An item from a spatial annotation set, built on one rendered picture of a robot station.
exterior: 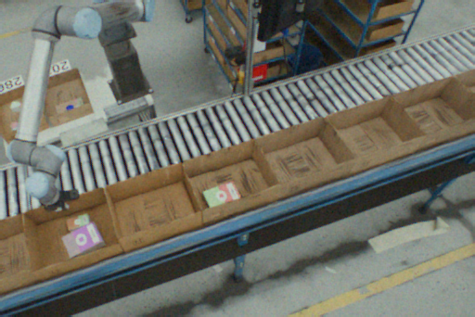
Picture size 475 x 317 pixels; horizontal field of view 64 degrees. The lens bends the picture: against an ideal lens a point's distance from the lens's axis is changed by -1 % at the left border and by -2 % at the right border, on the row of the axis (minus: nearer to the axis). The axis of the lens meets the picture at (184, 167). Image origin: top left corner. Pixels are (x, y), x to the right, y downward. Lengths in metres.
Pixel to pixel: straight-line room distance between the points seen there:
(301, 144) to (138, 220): 0.96
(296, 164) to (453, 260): 1.47
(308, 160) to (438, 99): 0.90
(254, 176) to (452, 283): 1.62
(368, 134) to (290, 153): 0.45
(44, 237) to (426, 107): 2.18
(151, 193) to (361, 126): 1.21
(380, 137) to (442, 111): 0.42
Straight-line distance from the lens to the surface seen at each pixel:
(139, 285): 2.06
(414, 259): 3.03
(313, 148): 2.14
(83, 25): 1.61
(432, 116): 2.51
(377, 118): 2.38
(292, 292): 2.70
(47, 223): 2.00
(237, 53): 2.34
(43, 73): 1.67
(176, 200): 1.92
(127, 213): 1.93
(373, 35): 3.45
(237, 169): 2.01
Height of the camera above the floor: 2.56
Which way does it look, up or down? 56 degrees down
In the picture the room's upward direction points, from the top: 8 degrees counter-clockwise
